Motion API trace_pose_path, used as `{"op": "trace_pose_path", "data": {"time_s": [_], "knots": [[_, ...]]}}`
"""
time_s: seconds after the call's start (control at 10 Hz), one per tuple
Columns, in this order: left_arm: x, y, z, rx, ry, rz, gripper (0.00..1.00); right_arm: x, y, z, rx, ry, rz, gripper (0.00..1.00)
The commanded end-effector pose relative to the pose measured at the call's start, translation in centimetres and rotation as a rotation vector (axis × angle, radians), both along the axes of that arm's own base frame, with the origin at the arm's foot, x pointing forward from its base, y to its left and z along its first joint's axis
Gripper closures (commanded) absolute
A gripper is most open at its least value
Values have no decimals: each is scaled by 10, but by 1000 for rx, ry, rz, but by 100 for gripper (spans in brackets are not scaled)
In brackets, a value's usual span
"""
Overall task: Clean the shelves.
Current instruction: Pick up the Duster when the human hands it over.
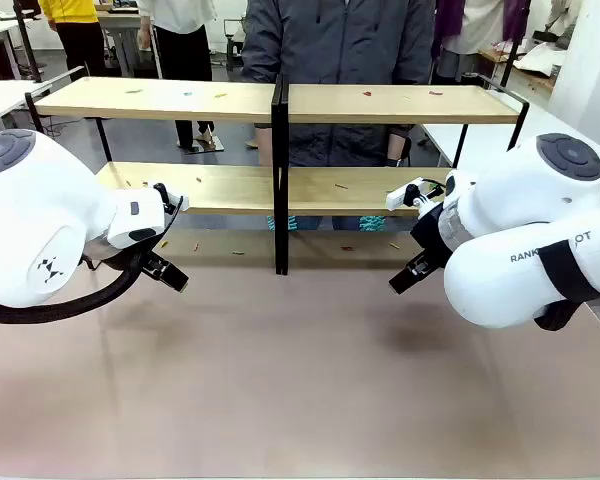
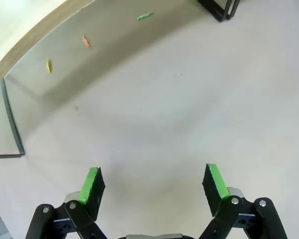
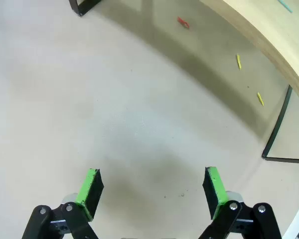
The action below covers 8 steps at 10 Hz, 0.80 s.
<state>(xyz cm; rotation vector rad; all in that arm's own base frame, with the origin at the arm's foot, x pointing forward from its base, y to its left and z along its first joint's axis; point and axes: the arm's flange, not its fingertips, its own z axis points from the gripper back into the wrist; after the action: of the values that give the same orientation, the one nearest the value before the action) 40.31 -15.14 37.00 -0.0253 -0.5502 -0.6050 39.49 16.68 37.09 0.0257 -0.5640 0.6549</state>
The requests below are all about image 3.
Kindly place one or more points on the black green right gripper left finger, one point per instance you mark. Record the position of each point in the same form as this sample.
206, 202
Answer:
89, 191

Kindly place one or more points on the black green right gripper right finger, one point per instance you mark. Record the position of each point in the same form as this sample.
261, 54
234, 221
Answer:
215, 191

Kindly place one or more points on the red paper scrap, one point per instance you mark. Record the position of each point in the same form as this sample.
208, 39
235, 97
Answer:
183, 22

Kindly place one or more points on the teal paper strip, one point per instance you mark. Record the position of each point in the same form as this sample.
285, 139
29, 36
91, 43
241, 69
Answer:
286, 6

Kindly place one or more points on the wooden shelf with black frame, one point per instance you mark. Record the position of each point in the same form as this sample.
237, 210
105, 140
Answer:
271, 30

